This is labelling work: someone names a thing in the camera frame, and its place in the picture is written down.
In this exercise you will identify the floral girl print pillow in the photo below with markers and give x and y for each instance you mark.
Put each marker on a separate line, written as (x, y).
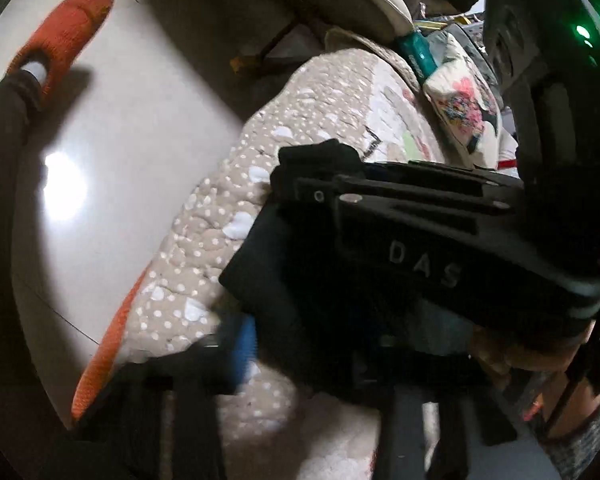
(466, 106)

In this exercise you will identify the teal tissue pack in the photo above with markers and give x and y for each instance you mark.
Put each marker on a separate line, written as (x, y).
(415, 49)

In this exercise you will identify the heart patterned quilt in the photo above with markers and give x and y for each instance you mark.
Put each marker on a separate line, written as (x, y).
(148, 405)

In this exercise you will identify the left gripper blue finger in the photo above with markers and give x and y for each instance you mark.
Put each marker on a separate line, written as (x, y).
(238, 347)

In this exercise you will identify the orange slipper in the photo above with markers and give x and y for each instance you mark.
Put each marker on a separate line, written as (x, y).
(61, 38)

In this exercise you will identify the person's hand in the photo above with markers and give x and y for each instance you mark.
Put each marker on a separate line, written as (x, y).
(564, 409)

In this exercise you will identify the black pants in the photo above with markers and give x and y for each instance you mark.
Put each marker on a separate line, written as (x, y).
(325, 332)

